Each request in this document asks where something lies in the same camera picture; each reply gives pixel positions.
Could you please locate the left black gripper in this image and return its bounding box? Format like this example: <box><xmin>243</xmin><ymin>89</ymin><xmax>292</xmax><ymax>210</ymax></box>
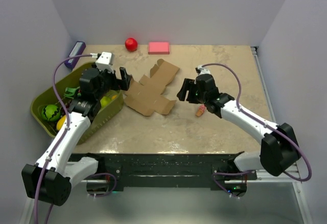
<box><xmin>92</xmin><ymin>62</ymin><xmax>131</xmax><ymax>100</ymax></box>

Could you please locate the brown cardboard box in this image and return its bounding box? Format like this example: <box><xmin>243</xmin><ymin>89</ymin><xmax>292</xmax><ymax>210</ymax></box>
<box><xmin>124</xmin><ymin>59</ymin><xmax>179</xmax><ymax>117</ymax></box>

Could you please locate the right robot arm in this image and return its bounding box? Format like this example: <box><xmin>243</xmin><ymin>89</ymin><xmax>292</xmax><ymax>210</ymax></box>
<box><xmin>177</xmin><ymin>74</ymin><xmax>300</xmax><ymax>180</ymax></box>

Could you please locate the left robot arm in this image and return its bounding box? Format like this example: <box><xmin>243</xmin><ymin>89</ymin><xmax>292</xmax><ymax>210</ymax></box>
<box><xmin>21</xmin><ymin>64</ymin><xmax>132</xmax><ymax>206</ymax></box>

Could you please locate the pink box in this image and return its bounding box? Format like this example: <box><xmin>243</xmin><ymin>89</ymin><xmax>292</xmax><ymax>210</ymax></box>
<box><xmin>148</xmin><ymin>42</ymin><xmax>170</xmax><ymax>55</ymax></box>

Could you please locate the purple box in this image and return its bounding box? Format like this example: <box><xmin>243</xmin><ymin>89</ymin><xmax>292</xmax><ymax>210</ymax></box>
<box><xmin>64</xmin><ymin>41</ymin><xmax>86</xmax><ymax>70</ymax></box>

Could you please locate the toy ice cream cone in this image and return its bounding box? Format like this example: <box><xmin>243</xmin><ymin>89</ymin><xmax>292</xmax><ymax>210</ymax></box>
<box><xmin>196</xmin><ymin>105</ymin><xmax>206</xmax><ymax>117</ymax></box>

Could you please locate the red apple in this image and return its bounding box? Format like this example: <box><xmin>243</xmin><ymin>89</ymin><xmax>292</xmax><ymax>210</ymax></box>
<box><xmin>125</xmin><ymin>38</ymin><xmax>138</xmax><ymax>52</ymax></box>

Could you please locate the red dragon fruit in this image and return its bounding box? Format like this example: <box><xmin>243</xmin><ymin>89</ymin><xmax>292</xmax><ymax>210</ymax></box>
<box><xmin>63</xmin><ymin>87</ymin><xmax>81</xmax><ymax>99</ymax></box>

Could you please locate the yellow mango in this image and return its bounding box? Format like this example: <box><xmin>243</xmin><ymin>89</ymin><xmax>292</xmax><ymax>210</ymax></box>
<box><xmin>56</xmin><ymin>115</ymin><xmax>66</xmax><ymax>131</ymax></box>

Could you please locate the toy watermelon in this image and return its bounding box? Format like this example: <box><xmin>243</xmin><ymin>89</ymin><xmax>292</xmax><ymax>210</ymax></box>
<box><xmin>41</xmin><ymin>104</ymin><xmax>61</xmax><ymax>122</ymax></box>

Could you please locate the olive green basket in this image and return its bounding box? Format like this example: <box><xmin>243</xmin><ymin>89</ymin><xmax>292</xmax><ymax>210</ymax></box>
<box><xmin>30</xmin><ymin>62</ymin><xmax>124</xmax><ymax>144</ymax></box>

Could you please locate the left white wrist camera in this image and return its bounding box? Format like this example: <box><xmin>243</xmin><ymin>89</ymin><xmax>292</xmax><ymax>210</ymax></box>
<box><xmin>95</xmin><ymin>52</ymin><xmax>114</xmax><ymax>73</ymax></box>

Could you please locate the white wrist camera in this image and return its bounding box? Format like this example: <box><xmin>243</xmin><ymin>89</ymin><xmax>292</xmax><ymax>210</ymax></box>
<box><xmin>195</xmin><ymin>65</ymin><xmax>211</xmax><ymax>76</ymax></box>
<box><xmin>95</xmin><ymin>52</ymin><xmax>114</xmax><ymax>73</ymax></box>

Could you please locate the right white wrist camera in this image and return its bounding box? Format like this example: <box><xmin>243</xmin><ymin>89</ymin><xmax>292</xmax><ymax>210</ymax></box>
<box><xmin>195</xmin><ymin>65</ymin><xmax>211</xmax><ymax>76</ymax></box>

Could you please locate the black base frame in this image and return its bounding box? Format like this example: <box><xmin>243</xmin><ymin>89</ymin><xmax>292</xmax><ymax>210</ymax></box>
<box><xmin>68</xmin><ymin>151</ymin><xmax>258</xmax><ymax>196</ymax></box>

